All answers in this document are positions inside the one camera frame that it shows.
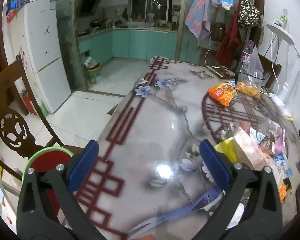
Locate teal kitchen cabinets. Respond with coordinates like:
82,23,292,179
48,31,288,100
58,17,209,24
77,27,180,67

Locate orange snack packet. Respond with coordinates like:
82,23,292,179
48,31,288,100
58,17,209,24
208,79,237,107

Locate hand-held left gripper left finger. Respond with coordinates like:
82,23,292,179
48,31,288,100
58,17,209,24
16,140,130,240

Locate clear bag of yellow snacks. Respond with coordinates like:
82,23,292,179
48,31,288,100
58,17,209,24
236,46,264,99

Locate blue white wrapper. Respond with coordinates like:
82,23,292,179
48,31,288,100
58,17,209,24
274,154,293,178

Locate plain wooden chair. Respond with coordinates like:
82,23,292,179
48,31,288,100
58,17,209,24
257,54,282,88

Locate red fire extinguisher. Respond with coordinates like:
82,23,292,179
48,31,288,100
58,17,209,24
20,90,37,115

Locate black range hood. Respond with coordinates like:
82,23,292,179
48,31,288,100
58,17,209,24
79,0,102,14

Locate purple label water bottle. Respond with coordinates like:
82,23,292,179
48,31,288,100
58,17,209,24
241,40,255,80

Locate plaid hanging cloth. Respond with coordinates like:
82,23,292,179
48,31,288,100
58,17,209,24
185,0,212,39

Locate red bin with green rim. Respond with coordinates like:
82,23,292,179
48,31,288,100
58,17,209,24
22,145,74,180

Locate yellow packet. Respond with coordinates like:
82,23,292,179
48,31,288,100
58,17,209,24
214,140,240,163

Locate large pink wrapper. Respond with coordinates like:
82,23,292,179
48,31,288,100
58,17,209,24
274,127,287,155

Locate white power cable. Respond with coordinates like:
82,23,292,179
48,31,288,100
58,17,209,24
261,34,283,97

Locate small orange wrapper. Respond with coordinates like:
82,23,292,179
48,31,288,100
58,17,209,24
277,180,288,203

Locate brown pouch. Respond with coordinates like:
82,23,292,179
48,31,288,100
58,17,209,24
205,65,235,78

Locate white refrigerator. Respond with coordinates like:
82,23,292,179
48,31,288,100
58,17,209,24
10,0,72,113

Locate kitchen window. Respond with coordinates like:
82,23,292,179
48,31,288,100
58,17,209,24
131,0,170,23

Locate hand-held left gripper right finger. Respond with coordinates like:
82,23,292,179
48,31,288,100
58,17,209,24
190,139,284,240

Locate leopard print bag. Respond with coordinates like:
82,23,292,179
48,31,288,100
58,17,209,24
239,0,263,28

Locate red hanging garment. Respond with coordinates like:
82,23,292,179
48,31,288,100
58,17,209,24
216,5,243,68

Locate carved wooden chair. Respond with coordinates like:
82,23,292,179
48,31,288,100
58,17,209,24
0,59,84,180

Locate green plastic bottle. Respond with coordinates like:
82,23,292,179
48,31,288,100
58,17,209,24
36,97,49,117

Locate kitchen trash can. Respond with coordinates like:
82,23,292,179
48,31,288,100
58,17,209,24
84,57,100,84

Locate thin white hanging cable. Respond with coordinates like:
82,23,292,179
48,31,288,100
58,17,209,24
205,30,213,63

